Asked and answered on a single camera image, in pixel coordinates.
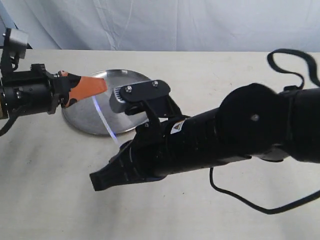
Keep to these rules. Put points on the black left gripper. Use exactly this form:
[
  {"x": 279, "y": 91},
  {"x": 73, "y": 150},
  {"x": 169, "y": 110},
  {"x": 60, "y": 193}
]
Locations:
[{"x": 37, "y": 91}]

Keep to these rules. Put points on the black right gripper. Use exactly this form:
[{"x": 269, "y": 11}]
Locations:
[{"x": 161, "y": 147}]

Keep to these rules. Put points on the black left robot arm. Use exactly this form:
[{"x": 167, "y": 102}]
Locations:
[{"x": 14, "y": 62}]

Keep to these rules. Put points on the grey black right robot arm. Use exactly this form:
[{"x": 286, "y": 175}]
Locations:
[{"x": 252, "y": 121}]

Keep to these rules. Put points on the round silver metal plate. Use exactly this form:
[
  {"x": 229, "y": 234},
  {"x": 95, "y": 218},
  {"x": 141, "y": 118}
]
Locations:
[{"x": 84, "y": 117}]

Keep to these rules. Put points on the white softbox panel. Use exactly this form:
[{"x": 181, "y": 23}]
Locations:
[{"x": 10, "y": 27}]

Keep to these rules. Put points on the white fabric backdrop curtain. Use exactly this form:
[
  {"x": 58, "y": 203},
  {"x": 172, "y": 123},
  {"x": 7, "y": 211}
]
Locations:
[{"x": 167, "y": 25}]

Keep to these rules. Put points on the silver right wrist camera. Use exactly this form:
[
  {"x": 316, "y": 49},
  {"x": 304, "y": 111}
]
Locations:
[{"x": 152, "y": 97}]

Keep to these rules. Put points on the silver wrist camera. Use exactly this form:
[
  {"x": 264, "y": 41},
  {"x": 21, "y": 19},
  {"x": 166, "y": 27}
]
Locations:
[
  {"x": 152, "y": 97},
  {"x": 15, "y": 42}
]

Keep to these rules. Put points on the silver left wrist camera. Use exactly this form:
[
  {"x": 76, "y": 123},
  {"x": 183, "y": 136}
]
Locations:
[{"x": 15, "y": 42}]

